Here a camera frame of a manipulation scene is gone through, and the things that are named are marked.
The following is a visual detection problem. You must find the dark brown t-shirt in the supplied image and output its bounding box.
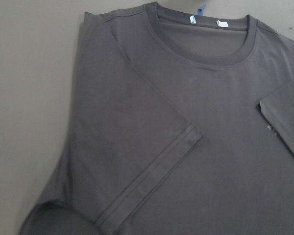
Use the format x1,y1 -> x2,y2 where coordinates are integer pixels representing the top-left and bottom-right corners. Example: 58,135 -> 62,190
20,2 -> 294,235

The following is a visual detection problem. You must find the long blue tape strip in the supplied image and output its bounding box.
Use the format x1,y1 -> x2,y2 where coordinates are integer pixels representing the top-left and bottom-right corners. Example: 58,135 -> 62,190
197,4 -> 207,16

